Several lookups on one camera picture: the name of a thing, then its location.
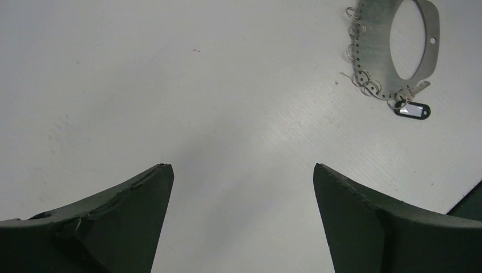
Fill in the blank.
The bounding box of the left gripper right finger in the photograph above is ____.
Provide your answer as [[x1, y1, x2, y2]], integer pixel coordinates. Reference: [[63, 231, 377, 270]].
[[313, 164, 481, 272]]

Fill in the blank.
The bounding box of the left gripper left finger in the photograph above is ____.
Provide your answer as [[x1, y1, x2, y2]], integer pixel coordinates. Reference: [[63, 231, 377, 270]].
[[1, 164, 174, 272]]

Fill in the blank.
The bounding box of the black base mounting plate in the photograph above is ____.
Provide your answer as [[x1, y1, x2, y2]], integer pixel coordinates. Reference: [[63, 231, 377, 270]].
[[447, 182, 481, 221]]

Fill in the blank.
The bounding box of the large metal keyring with clips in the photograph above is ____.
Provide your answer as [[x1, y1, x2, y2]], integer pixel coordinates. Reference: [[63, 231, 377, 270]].
[[346, 0, 441, 120]]

